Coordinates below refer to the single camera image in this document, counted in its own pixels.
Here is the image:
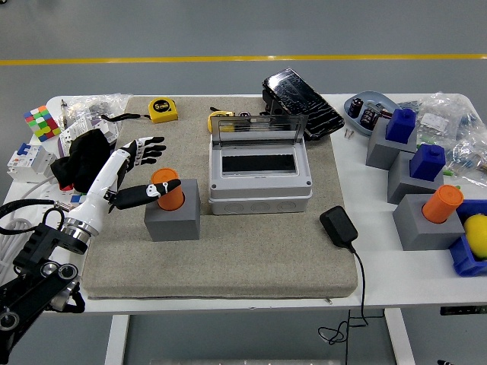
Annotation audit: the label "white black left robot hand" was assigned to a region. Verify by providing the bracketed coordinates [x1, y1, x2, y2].
[65, 135, 183, 239]

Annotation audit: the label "orange cylinder battery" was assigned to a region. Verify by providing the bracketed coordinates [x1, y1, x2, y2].
[151, 168, 186, 211]
[422, 184, 464, 224]

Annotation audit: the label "grey junction box with lid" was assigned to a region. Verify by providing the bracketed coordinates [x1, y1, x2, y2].
[208, 113, 314, 216]

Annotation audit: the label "blue block battery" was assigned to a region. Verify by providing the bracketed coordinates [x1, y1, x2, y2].
[409, 143, 447, 182]
[384, 108, 418, 144]

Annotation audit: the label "black cloth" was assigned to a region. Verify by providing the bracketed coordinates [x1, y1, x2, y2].
[49, 128, 117, 194]

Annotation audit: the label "white table leg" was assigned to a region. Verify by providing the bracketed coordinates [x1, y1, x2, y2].
[104, 314, 130, 365]
[384, 308, 416, 365]

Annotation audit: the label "white power strip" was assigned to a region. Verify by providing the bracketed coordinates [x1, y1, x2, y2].
[36, 185, 91, 214]

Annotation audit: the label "black table control panel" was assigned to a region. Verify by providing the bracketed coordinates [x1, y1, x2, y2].
[440, 305, 487, 316]

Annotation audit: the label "white purple carton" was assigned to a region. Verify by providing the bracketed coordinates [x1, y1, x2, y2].
[89, 116, 119, 144]

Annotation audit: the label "white circuit breaker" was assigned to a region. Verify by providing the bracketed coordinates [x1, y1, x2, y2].
[6, 142, 58, 186]

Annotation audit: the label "clear plastic bag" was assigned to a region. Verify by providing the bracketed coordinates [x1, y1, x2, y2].
[56, 93, 134, 157]

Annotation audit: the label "grey block with round hole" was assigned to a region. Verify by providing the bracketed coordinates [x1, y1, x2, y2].
[392, 193, 471, 252]
[143, 177, 202, 243]

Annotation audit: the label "yellow square tape measure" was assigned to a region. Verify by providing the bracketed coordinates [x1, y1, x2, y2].
[100, 97, 180, 125]

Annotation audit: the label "blue plastic bin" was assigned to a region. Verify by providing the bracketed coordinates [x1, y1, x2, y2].
[447, 199, 487, 278]

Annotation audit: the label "yellow round tape measure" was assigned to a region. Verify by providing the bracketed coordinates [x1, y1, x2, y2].
[207, 109, 234, 134]

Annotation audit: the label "yellow ball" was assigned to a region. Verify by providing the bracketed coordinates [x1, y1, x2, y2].
[463, 214, 487, 262]

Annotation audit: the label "grey-brown mat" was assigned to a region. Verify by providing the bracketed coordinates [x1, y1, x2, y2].
[80, 94, 359, 301]

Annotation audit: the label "black power adapter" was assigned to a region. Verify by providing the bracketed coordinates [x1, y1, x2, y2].
[319, 205, 359, 250]

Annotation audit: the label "grey block holder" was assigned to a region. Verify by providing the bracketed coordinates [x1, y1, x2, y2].
[365, 118, 419, 171]
[387, 151, 444, 205]

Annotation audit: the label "black glossy case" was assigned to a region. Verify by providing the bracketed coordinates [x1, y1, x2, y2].
[261, 67, 346, 141]

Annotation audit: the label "clear plastic bags of parts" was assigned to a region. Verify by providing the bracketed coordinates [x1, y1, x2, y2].
[399, 90, 487, 187]

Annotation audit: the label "blue-grey oval dish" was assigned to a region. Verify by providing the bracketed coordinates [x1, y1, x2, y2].
[343, 90, 400, 138]

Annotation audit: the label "black adapter cord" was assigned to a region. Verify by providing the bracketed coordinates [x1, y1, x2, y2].
[317, 246, 369, 365]

